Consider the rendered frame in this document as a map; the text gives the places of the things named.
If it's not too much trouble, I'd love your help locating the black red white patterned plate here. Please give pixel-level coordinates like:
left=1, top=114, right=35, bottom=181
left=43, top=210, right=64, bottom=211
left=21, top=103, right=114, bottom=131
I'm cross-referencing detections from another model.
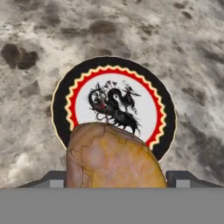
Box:
left=51, top=56, right=178, bottom=162

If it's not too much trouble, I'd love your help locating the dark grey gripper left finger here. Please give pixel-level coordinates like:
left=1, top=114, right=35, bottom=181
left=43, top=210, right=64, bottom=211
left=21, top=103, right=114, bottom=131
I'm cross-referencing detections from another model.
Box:
left=17, top=170, right=67, bottom=189

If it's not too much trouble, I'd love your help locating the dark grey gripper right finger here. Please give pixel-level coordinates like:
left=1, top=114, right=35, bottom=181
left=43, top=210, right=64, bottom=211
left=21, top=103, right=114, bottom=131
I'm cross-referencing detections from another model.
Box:
left=165, top=170, right=223, bottom=189

